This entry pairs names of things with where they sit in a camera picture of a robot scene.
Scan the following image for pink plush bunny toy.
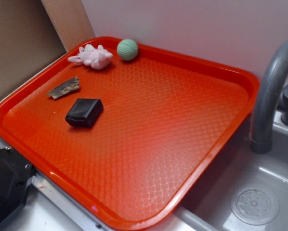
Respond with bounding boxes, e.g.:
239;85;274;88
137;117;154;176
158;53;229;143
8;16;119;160
67;44;113;70

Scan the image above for brown wood bark piece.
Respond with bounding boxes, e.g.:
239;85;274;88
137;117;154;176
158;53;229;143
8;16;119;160
46;77;80;100

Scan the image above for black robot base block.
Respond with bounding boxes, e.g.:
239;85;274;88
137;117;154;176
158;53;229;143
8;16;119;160
0;149;34;228

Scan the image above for round sink drain strainer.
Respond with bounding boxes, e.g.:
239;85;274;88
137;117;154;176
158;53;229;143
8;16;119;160
230;184;279;226

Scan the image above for black rectangular block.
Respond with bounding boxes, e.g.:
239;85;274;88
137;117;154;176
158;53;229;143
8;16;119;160
65;98;104;128

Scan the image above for green dimpled ball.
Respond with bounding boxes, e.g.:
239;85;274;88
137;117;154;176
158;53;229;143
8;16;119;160
117;39;139;61

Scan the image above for grey curved faucet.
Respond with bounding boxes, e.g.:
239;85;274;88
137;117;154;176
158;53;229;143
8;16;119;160
249;41;288;154

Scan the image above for brown cardboard panel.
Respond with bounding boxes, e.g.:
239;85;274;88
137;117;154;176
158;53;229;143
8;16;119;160
0;0;94;100

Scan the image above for red plastic tray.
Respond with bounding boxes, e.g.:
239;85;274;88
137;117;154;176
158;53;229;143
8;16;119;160
0;37;259;231

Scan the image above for grey sink basin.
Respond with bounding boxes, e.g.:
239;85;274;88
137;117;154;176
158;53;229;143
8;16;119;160
174;112;288;231

